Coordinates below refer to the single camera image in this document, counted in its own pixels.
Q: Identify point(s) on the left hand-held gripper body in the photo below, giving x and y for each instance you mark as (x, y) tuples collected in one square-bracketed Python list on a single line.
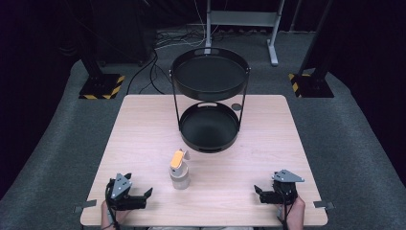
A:
[(121, 188)]

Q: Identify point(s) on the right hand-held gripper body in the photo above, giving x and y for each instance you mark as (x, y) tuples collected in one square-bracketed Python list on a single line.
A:
[(284, 188)]

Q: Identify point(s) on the clear spray bottle orange trigger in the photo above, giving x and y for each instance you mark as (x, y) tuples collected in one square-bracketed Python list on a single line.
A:
[(180, 180)]

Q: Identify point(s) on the black two-tier round tray rack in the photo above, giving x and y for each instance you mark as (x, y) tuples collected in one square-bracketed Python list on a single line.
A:
[(209, 76)]

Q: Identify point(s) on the person's right hand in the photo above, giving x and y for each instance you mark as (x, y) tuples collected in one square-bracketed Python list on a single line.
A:
[(297, 212)]

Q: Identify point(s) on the person's left hand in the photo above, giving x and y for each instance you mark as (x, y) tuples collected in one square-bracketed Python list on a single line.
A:
[(121, 216)]

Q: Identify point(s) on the grey round table grommet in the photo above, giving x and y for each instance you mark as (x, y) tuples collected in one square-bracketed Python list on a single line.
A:
[(236, 107)]

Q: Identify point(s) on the black stand with striped base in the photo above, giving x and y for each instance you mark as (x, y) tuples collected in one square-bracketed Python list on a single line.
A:
[(312, 86), (102, 86)]

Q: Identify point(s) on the grey metal table bracket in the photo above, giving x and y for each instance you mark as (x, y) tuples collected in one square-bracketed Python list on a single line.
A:
[(84, 206), (324, 205)]

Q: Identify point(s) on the white metal stand frame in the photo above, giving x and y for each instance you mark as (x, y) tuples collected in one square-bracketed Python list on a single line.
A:
[(242, 18)]

